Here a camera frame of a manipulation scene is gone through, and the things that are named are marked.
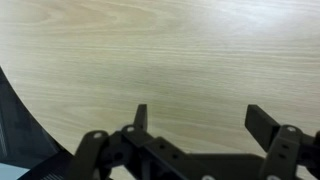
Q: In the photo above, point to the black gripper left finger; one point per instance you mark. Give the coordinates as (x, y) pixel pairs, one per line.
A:
(90, 153)

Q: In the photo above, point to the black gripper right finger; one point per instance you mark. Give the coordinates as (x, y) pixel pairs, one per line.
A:
(283, 150)

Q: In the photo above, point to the black mesh office chair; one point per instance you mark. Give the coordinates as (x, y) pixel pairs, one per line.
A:
(20, 133)

